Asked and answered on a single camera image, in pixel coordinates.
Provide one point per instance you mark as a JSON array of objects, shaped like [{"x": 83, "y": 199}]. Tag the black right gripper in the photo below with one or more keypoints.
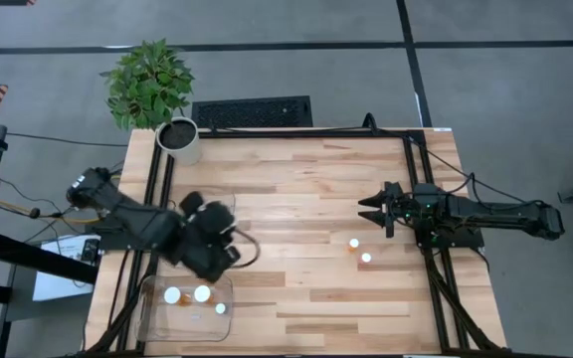
[{"x": 400, "y": 209}]

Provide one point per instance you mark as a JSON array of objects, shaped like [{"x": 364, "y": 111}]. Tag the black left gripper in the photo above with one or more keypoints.
[{"x": 207, "y": 238}]

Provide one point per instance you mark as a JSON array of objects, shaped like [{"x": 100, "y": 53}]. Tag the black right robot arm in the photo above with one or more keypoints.
[{"x": 505, "y": 216}]

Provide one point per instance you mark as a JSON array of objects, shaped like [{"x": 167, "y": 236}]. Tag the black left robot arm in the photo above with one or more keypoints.
[{"x": 137, "y": 224}]

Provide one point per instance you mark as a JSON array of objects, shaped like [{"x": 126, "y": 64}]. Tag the clear plastic bin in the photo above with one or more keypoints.
[
  {"x": 233, "y": 199},
  {"x": 187, "y": 323}
]

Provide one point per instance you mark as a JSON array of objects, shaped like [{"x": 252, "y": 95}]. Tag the white plant pot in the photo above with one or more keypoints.
[{"x": 179, "y": 141}]

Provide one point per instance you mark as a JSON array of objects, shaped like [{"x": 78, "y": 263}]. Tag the small black device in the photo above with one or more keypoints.
[{"x": 90, "y": 250}]

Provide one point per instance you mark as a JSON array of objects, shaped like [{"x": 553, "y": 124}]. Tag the black keyboard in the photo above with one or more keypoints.
[{"x": 251, "y": 112}]

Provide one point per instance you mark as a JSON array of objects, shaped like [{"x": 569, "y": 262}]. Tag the white paper sheet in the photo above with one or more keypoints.
[{"x": 53, "y": 286}]

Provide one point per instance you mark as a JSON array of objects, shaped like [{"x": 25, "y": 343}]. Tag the green potted plant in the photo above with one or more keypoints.
[{"x": 147, "y": 84}]

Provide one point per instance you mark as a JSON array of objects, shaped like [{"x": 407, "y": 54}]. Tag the black table beam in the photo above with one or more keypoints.
[{"x": 28, "y": 253}]

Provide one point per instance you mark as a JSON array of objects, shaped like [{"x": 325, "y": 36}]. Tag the black aluminium rig frame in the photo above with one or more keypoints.
[{"x": 306, "y": 134}]

